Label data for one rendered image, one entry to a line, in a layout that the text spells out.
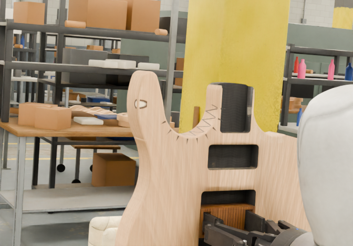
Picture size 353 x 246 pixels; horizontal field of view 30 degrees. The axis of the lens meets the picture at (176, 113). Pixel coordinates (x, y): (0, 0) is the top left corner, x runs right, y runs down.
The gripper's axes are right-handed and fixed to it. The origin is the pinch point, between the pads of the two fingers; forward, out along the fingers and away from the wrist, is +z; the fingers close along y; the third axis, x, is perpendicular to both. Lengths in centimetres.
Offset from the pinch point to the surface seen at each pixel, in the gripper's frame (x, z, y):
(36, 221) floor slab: -126, 460, 85
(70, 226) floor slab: -126, 439, 109
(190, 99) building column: 9, 130, 58
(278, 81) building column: 18, 112, 83
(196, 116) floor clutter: 4, 123, 57
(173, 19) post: 50, 354, 153
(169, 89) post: -1, 354, 153
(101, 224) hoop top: -9.9, 37.4, -7.7
